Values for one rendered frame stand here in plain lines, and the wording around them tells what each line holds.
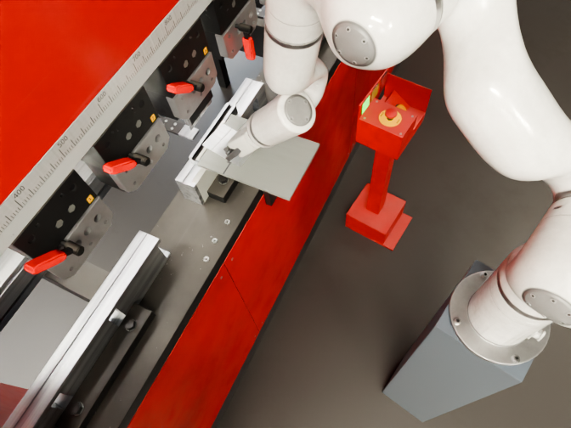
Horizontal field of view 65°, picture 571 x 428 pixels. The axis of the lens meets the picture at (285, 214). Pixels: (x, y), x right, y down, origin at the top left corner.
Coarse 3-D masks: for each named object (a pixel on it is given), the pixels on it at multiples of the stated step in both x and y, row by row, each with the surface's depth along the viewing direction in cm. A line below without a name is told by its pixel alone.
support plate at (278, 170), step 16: (288, 144) 115; (304, 144) 114; (208, 160) 114; (224, 160) 114; (256, 160) 113; (272, 160) 113; (288, 160) 112; (304, 160) 112; (224, 176) 113; (240, 176) 111; (256, 176) 111; (272, 176) 111; (288, 176) 110; (272, 192) 108; (288, 192) 108
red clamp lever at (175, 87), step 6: (168, 84) 84; (174, 84) 85; (180, 84) 86; (186, 84) 87; (192, 84) 90; (198, 84) 91; (168, 90) 85; (174, 90) 84; (180, 90) 86; (186, 90) 87; (192, 90) 89; (198, 90) 91
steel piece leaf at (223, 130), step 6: (222, 126) 119; (216, 132) 118; (222, 132) 118; (228, 132) 118; (210, 138) 118; (216, 138) 117; (222, 138) 117; (204, 144) 117; (210, 144) 117; (216, 144) 117
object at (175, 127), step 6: (162, 120) 122; (168, 120) 122; (168, 126) 121; (174, 126) 120; (180, 126) 120; (186, 126) 120; (174, 132) 119; (180, 132) 119; (186, 132) 119; (192, 132) 119; (198, 132) 120; (192, 138) 118
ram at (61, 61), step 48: (0, 0) 53; (48, 0) 59; (96, 0) 66; (144, 0) 75; (0, 48) 55; (48, 48) 61; (96, 48) 69; (0, 96) 58; (48, 96) 64; (96, 96) 72; (0, 144) 60; (48, 144) 67; (0, 192) 63; (48, 192) 70; (0, 240) 65
